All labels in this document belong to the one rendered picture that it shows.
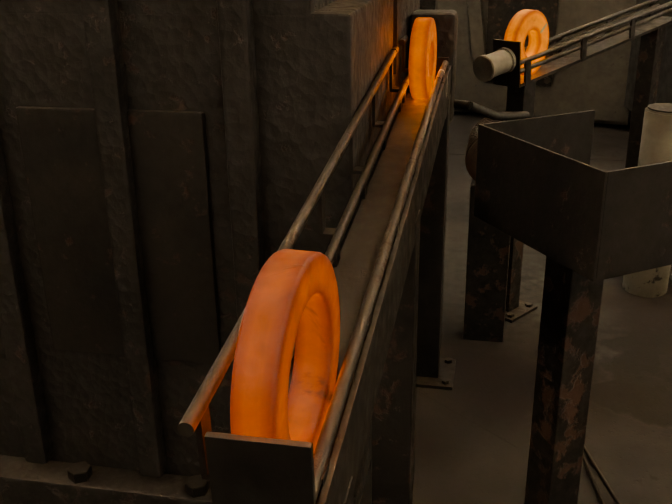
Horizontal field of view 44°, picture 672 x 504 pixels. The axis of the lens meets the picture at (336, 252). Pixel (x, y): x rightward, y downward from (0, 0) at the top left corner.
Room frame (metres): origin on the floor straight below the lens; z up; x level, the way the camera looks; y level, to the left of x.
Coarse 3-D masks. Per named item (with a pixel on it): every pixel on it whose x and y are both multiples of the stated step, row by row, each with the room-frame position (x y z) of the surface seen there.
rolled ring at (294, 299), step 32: (288, 256) 0.57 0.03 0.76; (320, 256) 0.59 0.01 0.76; (256, 288) 0.53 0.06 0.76; (288, 288) 0.52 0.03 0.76; (320, 288) 0.58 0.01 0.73; (256, 320) 0.51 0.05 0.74; (288, 320) 0.51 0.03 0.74; (320, 320) 0.61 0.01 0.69; (256, 352) 0.49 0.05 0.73; (288, 352) 0.50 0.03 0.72; (320, 352) 0.61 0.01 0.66; (256, 384) 0.48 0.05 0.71; (288, 384) 0.50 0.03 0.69; (320, 384) 0.60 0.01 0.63; (256, 416) 0.47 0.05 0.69; (288, 416) 0.58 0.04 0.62; (320, 416) 0.58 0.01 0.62
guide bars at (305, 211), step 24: (384, 72) 1.40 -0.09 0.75; (360, 120) 1.16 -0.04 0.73; (384, 144) 1.32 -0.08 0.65; (360, 168) 1.12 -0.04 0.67; (312, 192) 0.88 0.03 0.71; (360, 192) 1.03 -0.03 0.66; (288, 240) 0.76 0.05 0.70; (336, 240) 0.89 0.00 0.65; (336, 264) 0.91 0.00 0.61; (216, 360) 0.56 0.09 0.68; (216, 384) 0.53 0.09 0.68; (192, 408) 0.50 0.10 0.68; (192, 432) 0.48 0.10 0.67
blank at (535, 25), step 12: (528, 12) 2.01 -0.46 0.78; (540, 12) 2.04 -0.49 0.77; (516, 24) 1.99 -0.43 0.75; (528, 24) 2.00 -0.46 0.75; (540, 24) 2.04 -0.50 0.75; (504, 36) 1.99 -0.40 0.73; (516, 36) 1.97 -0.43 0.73; (528, 36) 2.07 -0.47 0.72; (540, 36) 2.04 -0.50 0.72; (528, 48) 2.06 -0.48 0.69; (540, 48) 2.05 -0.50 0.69
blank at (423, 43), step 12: (420, 24) 1.59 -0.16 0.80; (432, 24) 1.62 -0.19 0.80; (420, 36) 1.57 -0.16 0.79; (432, 36) 1.63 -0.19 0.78; (420, 48) 1.56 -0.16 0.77; (432, 48) 1.65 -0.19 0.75; (420, 60) 1.55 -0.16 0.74; (432, 60) 1.65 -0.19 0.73; (420, 72) 1.55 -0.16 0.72; (432, 72) 1.64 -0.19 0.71; (420, 84) 1.56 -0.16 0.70; (432, 84) 1.64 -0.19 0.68; (420, 96) 1.59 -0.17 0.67
